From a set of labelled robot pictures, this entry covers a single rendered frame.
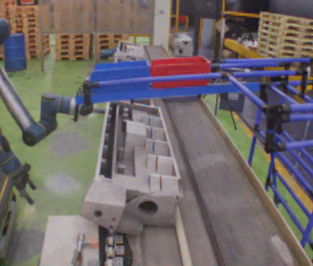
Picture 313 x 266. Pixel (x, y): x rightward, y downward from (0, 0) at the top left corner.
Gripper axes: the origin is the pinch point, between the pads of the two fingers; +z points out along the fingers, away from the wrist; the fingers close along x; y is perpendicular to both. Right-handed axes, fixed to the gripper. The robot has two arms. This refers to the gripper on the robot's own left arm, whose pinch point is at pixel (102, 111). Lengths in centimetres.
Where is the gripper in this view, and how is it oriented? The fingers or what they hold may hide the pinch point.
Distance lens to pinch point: 193.4
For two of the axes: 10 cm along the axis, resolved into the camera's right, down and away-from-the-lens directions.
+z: 9.7, 1.6, 1.5
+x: -0.8, -4.1, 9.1
